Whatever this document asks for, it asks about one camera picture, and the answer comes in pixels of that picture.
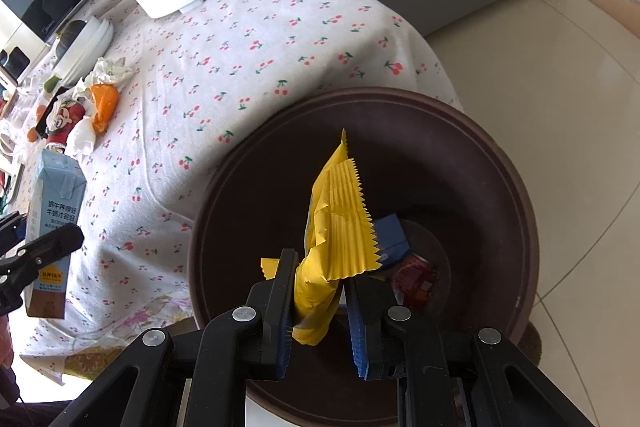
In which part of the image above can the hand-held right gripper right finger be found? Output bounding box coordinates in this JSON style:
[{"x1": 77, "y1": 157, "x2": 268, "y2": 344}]
[{"x1": 347, "y1": 274, "x2": 596, "y2": 427}]

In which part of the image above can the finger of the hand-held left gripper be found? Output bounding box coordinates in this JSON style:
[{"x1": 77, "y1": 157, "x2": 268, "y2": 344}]
[
  {"x1": 0, "y1": 223, "x2": 85, "y2": 293},
  {"x1": 0, "y1": 212, "x2": 27, "y2": 258}
]

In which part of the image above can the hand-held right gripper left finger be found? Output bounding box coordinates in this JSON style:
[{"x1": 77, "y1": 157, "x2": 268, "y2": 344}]
[{"x1": 50, "y1": 248, "x2": 302, "y2": 427}]

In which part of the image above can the blue and white milk carton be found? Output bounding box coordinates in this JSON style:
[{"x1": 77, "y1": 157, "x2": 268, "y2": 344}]
[{"x1": 25, "y1": 150, "x2": 87, "y2": 320}]

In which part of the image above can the red snack packet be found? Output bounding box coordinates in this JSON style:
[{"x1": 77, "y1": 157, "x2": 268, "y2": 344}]
[{"x1": 390, "y1": 254, "x2": 439, "y2": 309}]

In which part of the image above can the blue and white packet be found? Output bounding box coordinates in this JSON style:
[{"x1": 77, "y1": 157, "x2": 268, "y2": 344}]
[{"x1": 372, "y1": 213, "x2": 414, "y2": 269}]

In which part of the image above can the yellow snack packet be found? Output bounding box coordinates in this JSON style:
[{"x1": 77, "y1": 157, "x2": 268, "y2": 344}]
[{"x1": 260, "y1": 129, "x2": 384, "y2": 347}]

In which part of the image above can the brown plastic bin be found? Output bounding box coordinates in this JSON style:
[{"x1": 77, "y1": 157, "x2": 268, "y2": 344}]
[{"x1": 187, "y1": 88, "x2": 541, "y2": 427}]

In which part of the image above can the crumpled white tissue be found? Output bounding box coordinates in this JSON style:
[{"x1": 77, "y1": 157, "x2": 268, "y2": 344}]
[
  {"x1": 67, "y1": 116, "x2": 96, "y2": 158},
  {"x1": 90, "y1": 57, "x2": 135, "y2": 86}
]

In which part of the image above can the red cartoon milk can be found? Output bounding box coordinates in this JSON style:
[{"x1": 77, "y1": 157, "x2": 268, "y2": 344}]
[{"x1": 35, "y1": 93, "x2": 86, "y2": 154}]

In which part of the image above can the glass jar with cork lid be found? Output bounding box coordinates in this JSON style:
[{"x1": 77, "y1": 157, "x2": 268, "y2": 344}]
[{"x1": 9, "y1": 78, "x2": 49, "y2": 128}]

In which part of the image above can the orange plastic wrapper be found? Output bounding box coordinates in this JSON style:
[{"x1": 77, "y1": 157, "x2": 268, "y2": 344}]
[{"x1": 90, "y1": 83, "x2": 120, "y2": 133}]

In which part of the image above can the cream air fryer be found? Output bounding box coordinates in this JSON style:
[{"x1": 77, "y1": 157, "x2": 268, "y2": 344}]
[{"x1": 0, "y1": 42, "x2": 38, "y2": 88}]

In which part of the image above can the stack of white bowls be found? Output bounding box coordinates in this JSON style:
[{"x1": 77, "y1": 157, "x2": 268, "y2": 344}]
[{"x1": 50, "y1": 18, "x2": 115, "y2": 80}]

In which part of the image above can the green squash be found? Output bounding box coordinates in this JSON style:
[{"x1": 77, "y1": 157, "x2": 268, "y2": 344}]
[{"x1": 56, "y1": 21, "x2": 92, "y2": 46}]

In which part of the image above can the cherry print tablecloth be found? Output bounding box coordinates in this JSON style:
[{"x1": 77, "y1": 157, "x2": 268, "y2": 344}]
[{"x1": 20, "y1": 0, "x2": 463, "y2": 380}]

